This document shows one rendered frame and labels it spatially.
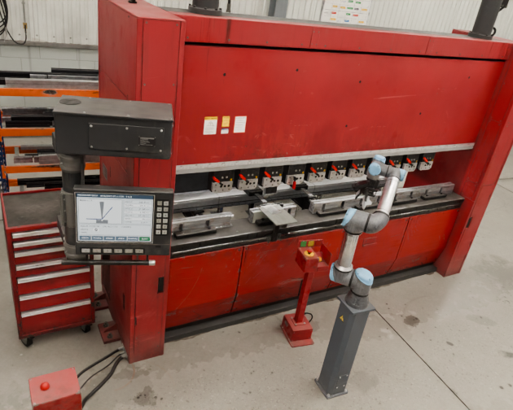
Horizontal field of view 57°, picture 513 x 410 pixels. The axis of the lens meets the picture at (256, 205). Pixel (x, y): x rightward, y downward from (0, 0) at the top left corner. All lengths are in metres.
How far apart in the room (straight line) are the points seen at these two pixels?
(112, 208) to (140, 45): 0.82
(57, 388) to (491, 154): 3.91
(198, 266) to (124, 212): 1.19
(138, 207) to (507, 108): 3.41
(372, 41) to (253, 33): 0.93
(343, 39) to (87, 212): 1.99
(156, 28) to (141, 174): 0.79
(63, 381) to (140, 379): 1.12
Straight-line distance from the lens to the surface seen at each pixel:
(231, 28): 2.90
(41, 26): 6.94
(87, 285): 3.50
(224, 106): 3.02
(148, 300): 3.26
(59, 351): 3.75
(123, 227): 2.35
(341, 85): 3.48
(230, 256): 3.46
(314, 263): 3.48
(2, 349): 3.85
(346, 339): 3.24
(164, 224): 2.34
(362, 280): 3.00
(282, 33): 3.08
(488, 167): 4.82
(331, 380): 3.49
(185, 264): 3.32
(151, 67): 2.56
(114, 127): 2.16
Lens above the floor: 2.62
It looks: 27 degrees down
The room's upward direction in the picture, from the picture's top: 9 degrees clockwise
